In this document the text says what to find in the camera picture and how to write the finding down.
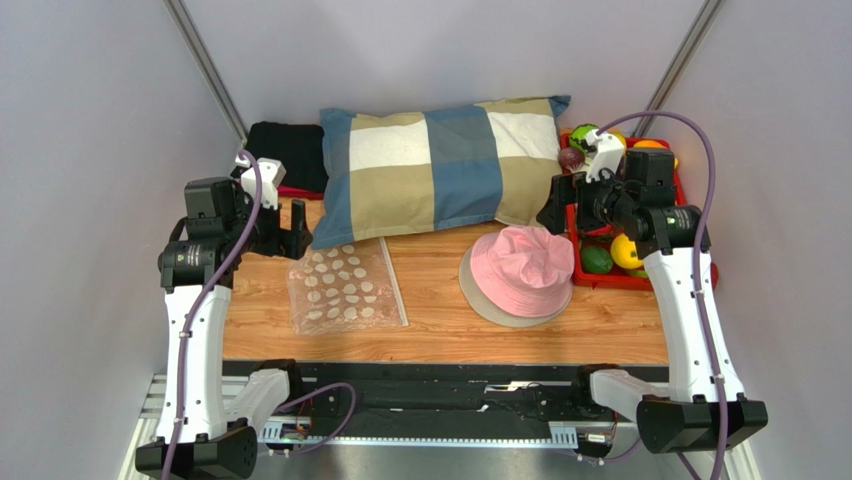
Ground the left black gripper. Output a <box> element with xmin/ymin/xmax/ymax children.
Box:
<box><xmin>224</xmin><ymin>188</ymin><xmax>312</xmax><ymax>260</ymax></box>

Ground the clear dotted zip bag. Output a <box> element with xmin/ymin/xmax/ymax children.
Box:
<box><xmin>287</xmin><ymin>238</ymin><xmax>409</xmax><ymax>336</ymax></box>

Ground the yellow apple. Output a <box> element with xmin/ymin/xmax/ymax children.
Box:
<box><xmin>610</xmin><ymin>234</ymin><xmax>643</xmax><ymax>270</ymax></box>

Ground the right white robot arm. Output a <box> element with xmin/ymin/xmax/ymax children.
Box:
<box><xmin>537</xmin><ymin>148</ymin><xmax>768</xmax><ymax>454</ymax></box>

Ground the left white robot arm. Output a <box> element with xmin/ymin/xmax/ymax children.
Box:
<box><xmin>134</xmin><ymin>177</ymin><xmax>312</xmax><ymax>479</ymax></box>

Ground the yellow lemon top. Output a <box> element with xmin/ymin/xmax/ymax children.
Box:
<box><xmin>608</xmin><ymin>129</ymin><xmax>627</xmax><ymax>147</ymax></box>

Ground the purple onion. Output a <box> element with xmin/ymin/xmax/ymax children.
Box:
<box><xmin>558</xmin><ymin>146</ymin><xmax>586</xmax><ymax>173</ymax></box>

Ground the pink folded cloth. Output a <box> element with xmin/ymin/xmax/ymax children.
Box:
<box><xmin>278</xmin><ymin>186</ymin><xmax>324</xmax><ymax>200</ymax></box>

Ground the green watermelon ball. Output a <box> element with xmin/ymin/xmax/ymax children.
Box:
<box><xmin>569</xmin><ymin>123</ymin><xmax>599</xmax><ymax>154</ymax></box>

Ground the green avocado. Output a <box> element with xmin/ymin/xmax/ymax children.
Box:
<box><xmin>580</xmin><ymin>245</ymin><xmax>614</xmax><ymax>275</ymax></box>

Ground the red plastic tray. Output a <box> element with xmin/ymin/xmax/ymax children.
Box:
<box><xmin>560</xmin><ymin>129</ymin><xmax>720</xmax><ymax>291</ymax></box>

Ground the black folded cloth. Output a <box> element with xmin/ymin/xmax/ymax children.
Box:
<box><xmin>245</xmin><ymin>121</ymin><xmax>329</xmax><ymax>193</ymax></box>

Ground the orange yellow mango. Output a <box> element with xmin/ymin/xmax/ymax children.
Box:
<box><xmin>633</xmin><ymin>139</ymin><xmax>670</xmax><ymax>150</ymax></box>

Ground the pink bucket hat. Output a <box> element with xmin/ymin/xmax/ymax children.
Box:
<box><xmin>458</xmin><ymin>226</ymin><xmax>575</xmax><ymax>328</ymax></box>

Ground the checkered blue beige pillow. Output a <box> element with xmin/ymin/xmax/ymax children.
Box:
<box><xmin>312</xmin><ymin>95</ymin><xmax>572</xmax><ymax>249</ymax></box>

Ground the green lime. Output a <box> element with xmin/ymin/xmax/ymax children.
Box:
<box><xmin>623</xmin><ymin>268</ymin><xmax>649</xmax><ymax>279</ymax></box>

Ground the red toy lobster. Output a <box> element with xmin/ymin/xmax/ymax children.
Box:
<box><xmin>710</xmin><ymin>262</ymin><xmax>720</xmax><ymax>290</ymax></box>

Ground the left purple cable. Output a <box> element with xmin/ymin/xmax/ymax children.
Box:
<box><xmin>158</xmin><ymin>150</ymin><xmax>358</xmax><ymax>480</ymax></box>

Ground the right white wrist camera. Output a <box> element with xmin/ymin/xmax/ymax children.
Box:
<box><xmin>583</xmin><ymin>130</ymin><xmax>626</xmax><ymax>183</ymax></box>

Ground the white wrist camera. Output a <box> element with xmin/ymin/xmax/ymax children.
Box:
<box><xmin>232</xmin><ymin>157</ymin><xmax>286</xmax><ymax>210</ymax></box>
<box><xmin>583</xmin><ymin>130</ymin><xmax>626</xmax><ymax>183</ymax></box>

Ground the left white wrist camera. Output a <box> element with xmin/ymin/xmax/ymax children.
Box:
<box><xmin>232</xmin><ymin>157</ymin><xmax>286</xmax><ymax>210</ymax></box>

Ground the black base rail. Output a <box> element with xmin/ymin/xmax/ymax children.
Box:
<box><xmin>224</xmin><ymin>360</ymin><xmax>638</xmax><ymax>443</ymax></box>

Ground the right aluminium frame post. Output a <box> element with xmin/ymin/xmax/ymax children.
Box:
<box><xmin>645</xmin><ymin>0</ymin><xmax>726</xmax><ymax>110</ymax></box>

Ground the aluminium frame post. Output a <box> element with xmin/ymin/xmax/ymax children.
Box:
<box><xmin>645</xmin><ymin>0</ymin><xmax>726</xmax><ymax>110</ymax></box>
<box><xmin>163</xmin><ymin>0</ymin><xmax>248</xmax><ymax>145</ymax></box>

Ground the left aluminium frame post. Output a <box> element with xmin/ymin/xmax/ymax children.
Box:
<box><xmin>163</xmin><ymin>0</ymin><xmax>248</xmax><ymax>145</ymax></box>

